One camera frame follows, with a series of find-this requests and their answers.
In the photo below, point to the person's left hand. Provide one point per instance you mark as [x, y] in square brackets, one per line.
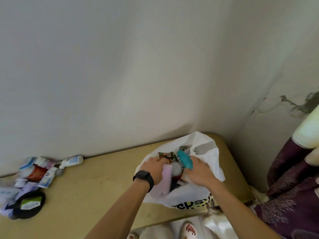
[154, 169]

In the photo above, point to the person's right hand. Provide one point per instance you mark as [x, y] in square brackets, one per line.
[202, 175]

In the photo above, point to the pink soft pack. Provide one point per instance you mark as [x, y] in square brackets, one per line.
[163, 184]

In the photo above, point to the colourful picture packet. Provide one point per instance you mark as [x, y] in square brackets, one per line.
[167, 156]

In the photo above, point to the red can with silver lid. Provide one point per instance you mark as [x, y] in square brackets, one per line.
[176, 167]

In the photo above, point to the teal bottle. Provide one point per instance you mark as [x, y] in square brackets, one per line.
[185, 159]

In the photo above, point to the white plastic bag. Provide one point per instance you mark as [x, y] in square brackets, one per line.
[184, 194]

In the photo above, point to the white blue printed packet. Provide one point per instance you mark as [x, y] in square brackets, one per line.
[184, 149]

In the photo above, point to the light wooden cabinet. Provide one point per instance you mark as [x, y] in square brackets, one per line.
[99, 186]

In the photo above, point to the small vial with white cap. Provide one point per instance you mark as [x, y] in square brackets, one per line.
[59, 172]

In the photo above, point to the white bottle with pink cap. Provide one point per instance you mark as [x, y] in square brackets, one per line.
[44, 162]

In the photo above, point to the red bottle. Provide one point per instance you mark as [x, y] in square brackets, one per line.
[36, 174]

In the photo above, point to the blue white blister pack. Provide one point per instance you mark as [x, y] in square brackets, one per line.
[28, 163]

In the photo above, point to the lilac wipes pack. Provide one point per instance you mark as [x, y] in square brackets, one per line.
[28, 187]

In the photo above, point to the black pouch with green label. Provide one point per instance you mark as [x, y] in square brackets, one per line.
[30, 211]

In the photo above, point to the lilac white can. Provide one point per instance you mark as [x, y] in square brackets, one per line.
[5, 209]

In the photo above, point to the person's left forearm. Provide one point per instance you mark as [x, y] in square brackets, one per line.
[119, 216]

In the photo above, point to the person's right forearm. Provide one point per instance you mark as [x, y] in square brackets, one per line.
[239, 214]

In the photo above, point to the black smartwatch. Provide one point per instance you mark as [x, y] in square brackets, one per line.
[144, 176]

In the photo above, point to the cream spotted right slipper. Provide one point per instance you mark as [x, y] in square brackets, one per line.
[189, 231]

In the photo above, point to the cream spotted slipper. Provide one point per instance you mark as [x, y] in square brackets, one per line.
[189, 231]
[132, 236]

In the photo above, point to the cream spotted left slipper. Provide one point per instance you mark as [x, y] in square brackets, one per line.
[132, 236]

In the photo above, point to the cream and purple curtain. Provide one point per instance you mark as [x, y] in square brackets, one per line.
[291, 191]

